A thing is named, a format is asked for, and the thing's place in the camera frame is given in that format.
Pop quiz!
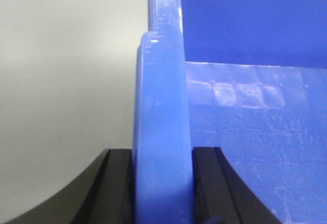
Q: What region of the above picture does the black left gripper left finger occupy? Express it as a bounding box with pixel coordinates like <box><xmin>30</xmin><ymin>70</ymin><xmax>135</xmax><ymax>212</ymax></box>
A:
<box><xmin>9</xmin><ymin>149</ymin><xmax>135</xmax><ymax>223</ymax></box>

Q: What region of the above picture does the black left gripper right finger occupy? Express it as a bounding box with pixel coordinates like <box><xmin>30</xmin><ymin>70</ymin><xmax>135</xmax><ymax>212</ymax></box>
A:
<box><xmin>192</xmin><ymin>147</ymin><xmax>280</xmax><ymax>223</ymax></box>

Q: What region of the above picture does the large blue plastic bin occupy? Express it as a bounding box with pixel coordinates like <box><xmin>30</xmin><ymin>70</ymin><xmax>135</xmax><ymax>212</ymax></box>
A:
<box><xmin>133</xmin><ymin>0</ymin><xmax>326</xmax><ymax>223</ymax></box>

